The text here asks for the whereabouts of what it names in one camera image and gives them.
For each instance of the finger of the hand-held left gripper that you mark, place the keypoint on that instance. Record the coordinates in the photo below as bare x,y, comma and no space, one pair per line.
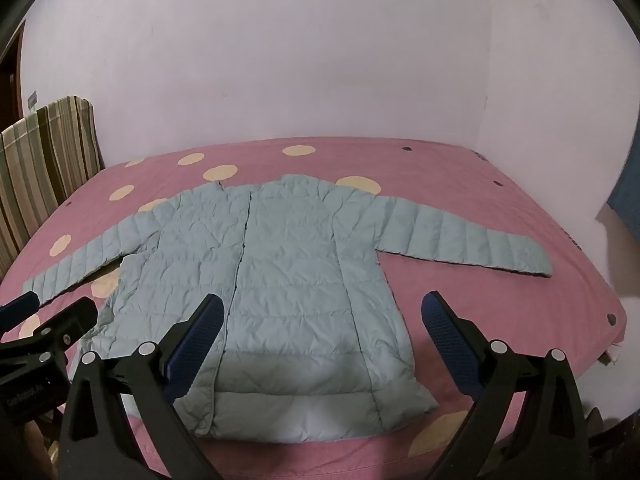
20,307
75,317

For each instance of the pink dotted bed sheet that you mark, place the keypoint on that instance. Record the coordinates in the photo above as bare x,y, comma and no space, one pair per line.
475,200

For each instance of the dark blue cloth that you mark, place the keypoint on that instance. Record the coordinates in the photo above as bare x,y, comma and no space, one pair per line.
627,190

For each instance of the striped cushion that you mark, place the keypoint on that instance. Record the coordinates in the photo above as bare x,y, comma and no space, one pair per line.
25,185
70,145

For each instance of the brown wooden door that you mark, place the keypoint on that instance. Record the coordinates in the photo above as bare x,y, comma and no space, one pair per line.
10,90

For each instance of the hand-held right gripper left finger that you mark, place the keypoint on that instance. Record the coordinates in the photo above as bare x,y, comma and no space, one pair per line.
195,345

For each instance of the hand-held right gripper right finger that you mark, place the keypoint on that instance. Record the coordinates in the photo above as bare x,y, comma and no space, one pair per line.
445,340

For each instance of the light blue puffer jacket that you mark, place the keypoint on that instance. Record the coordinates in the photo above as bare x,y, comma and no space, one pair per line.
300,285

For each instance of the wall switch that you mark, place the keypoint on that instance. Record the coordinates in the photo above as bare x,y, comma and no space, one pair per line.
32,100

